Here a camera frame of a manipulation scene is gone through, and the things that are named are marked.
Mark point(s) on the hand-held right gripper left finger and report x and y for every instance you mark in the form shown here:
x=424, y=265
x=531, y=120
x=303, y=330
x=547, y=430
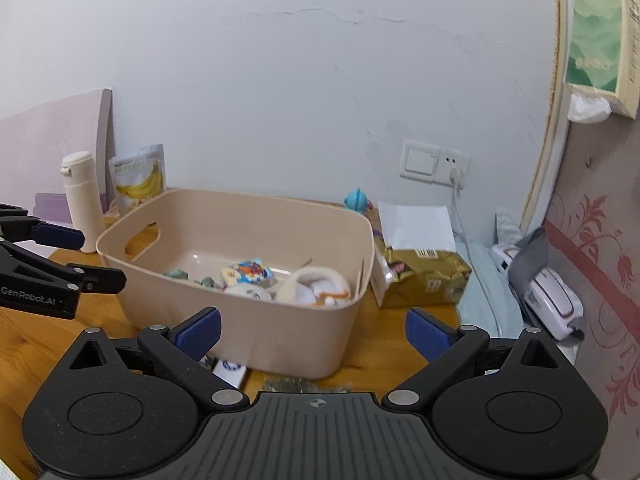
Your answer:
x=200, y=332

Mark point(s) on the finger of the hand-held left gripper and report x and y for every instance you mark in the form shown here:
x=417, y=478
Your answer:
x=100, y=281
x=57, y=236

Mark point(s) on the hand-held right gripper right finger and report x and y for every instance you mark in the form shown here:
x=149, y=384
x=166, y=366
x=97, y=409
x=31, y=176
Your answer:
x=425, y=332

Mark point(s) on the green checked scrunchie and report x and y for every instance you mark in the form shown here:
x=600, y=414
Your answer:
x=175, y=275

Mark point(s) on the cartoon tissue packet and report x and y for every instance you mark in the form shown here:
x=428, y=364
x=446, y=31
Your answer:
x=250, y=271

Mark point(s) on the pink plastic storage bin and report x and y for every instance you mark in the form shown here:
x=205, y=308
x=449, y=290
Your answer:
x=300, y=340

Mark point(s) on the grey white plush cat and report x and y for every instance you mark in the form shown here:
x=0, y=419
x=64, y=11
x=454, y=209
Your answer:
x=310, y=284

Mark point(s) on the white thermos bottle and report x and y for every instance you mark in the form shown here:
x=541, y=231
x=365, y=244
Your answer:
x=85, y=200

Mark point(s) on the blue patterned tissue pack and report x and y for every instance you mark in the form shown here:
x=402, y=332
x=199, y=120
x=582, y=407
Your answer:
x=229, y=369

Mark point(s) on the gold snack packet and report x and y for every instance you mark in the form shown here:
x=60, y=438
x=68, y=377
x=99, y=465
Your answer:
x=425, y=277

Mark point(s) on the light blue cloth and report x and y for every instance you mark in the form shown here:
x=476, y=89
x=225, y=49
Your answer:
x=480, y=300

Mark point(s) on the pink purple board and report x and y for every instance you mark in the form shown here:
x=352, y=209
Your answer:
x=40, y=150

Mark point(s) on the banana chip bag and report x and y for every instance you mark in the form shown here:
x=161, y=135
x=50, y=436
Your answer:
x=140, y=180

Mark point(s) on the white envelope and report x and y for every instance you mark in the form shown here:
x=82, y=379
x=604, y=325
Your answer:
x=415, y=225

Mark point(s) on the white handheld device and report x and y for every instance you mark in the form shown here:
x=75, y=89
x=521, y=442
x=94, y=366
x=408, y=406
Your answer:
x=550, y=300

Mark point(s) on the small blue toy figure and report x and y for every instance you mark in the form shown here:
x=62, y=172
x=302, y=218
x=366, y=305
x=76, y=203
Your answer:
x=357, y=201

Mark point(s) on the white tissue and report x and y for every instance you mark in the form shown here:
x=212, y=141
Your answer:
x=587, y=109

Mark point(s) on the green tissue box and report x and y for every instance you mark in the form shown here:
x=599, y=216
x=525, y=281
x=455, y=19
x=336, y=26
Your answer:
x=600, y=45

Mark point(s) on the white wall switch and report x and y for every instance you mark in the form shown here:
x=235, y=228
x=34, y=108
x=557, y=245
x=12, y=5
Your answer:
x=419, y=161

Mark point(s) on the white wall socket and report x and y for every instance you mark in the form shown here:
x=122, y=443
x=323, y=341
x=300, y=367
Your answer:
x=456, y=162

